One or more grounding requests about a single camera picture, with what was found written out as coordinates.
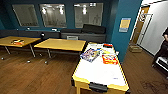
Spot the yellow air hockey table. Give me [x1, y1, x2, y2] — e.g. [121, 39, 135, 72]
[71, 42, 131, 94]

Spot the grey framed wall window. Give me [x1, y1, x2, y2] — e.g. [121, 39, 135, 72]
[73, 2, 105, 30]
[38, 3, 68, 29]
[11, 3, 40, 28]

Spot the dark grey long sofa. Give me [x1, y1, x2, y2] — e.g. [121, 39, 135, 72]
[0, 23, 108, 44]

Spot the blue game box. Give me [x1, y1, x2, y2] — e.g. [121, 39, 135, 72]
[79, 47, 102, 64]

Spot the small orange black box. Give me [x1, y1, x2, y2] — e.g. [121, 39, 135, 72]
[10, 38, 25, 46]

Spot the brown wooden door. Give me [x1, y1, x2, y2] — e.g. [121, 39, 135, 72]
[131, 6, 150, 46]

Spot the white board game box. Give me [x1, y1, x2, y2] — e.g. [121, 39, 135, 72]
[99, 48, 116, 56]

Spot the small white slatted box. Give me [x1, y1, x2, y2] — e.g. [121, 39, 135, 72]
[66, 35, 79, 41]

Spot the red board game box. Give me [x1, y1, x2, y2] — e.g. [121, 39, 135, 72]
[101, 53, 119, 65]

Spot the yellow wooden table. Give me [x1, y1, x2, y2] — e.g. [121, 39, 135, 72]
[0, 35, 42, 63]
[33, 38, 88, 65]

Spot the brown cardboard box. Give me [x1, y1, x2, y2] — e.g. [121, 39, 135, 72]
[128, 44, 143, 54]

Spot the black and red box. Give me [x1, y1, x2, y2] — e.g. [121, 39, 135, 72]
[102, 43, 114, 50]

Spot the black wheeled cart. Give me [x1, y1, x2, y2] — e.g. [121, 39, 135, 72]
[152, 55, 168, 76]

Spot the yellow paper wall notice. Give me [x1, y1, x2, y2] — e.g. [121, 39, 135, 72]
[118, 17, 132, 34]

